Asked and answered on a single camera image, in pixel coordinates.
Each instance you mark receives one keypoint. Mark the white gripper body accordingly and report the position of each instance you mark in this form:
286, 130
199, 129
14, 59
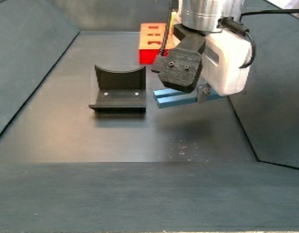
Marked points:
226, 54

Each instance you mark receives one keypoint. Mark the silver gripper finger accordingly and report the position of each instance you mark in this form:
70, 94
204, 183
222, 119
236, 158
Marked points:
203, 92

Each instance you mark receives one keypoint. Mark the light blue double-square block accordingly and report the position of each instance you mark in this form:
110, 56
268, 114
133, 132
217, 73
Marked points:
168, 97

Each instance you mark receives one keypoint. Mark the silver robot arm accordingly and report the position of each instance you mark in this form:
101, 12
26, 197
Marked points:
211, 16

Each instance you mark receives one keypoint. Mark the red shape-sorter board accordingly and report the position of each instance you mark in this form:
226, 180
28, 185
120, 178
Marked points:
149, 42

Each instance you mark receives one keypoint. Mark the yellow cylinder peg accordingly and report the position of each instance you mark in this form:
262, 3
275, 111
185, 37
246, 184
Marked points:
172, 18

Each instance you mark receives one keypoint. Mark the black curved holder stand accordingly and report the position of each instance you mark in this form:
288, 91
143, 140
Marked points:
121, 90

